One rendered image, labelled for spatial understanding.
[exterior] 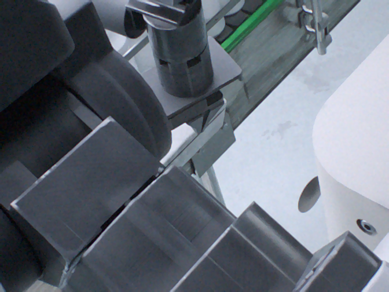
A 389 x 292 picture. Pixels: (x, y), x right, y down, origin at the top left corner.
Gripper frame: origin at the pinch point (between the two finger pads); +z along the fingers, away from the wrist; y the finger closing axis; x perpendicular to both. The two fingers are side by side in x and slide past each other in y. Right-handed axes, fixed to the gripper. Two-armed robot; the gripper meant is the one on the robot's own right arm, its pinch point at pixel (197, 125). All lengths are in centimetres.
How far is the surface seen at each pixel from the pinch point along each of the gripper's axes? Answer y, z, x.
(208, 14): -16.6, 15.5, -27.1
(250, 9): -24.8, 21.0, -28.3
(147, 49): -4.8, 12.6, -24.2
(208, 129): -4.1, 11.6, -6.3
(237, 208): -28, 125, -52
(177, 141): 1.0, 8.3, -5.0
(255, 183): -37, 126, -56
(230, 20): -21.0, 21.1, -28.4
